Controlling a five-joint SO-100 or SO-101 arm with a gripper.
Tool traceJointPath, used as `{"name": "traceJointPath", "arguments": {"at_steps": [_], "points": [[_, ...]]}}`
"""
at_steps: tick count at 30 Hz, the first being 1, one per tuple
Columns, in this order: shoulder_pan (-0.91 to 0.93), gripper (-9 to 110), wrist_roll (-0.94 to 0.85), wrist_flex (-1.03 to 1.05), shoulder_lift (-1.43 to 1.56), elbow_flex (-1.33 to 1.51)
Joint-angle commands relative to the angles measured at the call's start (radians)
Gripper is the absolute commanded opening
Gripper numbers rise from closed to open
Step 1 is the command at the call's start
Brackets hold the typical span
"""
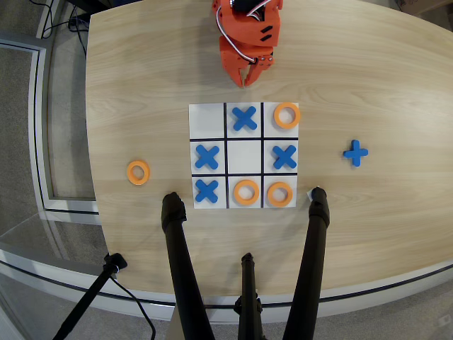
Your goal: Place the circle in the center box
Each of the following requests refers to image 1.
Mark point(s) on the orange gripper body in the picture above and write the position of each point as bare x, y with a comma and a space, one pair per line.
231, 57

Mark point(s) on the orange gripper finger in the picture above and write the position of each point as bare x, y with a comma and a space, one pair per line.
239, 76
260, 69

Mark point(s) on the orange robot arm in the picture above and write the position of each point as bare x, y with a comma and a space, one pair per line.
242, 26

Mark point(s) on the blue foam X piece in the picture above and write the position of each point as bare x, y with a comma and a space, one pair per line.
244, 118
207, 191
207, 156
355, 153
284, 156

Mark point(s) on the white tic-tac-toe board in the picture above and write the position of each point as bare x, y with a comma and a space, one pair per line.
244, 156

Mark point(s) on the small white paper tag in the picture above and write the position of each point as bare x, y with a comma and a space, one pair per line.
309, 194

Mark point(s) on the thin black tripod leg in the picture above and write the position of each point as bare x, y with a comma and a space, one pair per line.
248, 283

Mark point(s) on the black monopod stand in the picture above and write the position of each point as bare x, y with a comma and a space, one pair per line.
88, 297

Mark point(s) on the grey metal partition frame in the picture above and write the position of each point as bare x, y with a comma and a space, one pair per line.
39, 124

